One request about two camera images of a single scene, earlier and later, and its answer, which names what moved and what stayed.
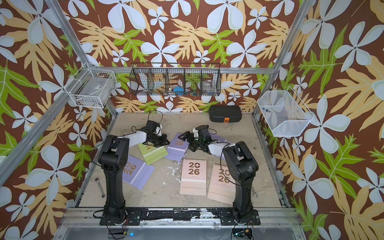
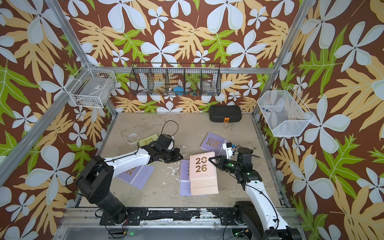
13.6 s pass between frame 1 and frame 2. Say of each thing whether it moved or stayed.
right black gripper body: moved
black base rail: stayed
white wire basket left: stayed
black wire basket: stayed
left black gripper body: moved
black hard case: stayed
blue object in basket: stayed
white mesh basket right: stayed
